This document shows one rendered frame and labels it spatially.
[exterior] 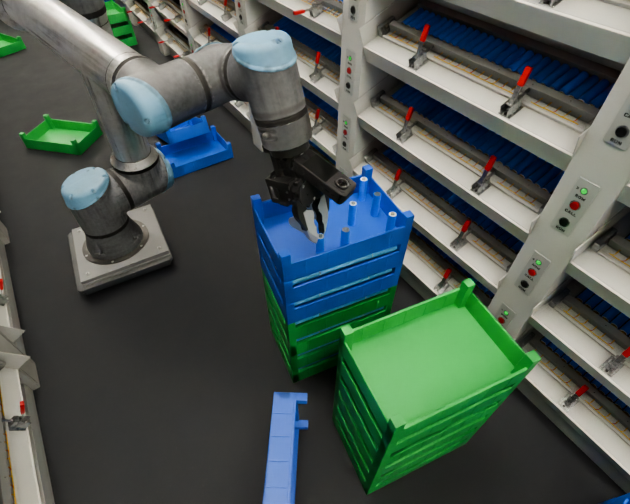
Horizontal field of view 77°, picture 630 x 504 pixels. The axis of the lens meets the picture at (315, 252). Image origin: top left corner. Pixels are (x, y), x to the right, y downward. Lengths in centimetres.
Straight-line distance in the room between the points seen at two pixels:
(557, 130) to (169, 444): 117
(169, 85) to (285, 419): 72
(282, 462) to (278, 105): 71
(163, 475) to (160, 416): 15
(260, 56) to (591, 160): 58
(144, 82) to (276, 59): 20
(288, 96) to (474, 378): 61
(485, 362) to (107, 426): 99
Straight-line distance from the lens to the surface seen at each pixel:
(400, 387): 80
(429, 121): 116
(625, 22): 82
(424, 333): 87
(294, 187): 72
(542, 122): 92
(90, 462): 130
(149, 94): 67
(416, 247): 136
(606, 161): 84
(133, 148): 141
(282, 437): 97
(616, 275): 96
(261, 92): 65
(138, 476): 124
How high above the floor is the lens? 113
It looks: 48 degrees down
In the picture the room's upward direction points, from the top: straight up
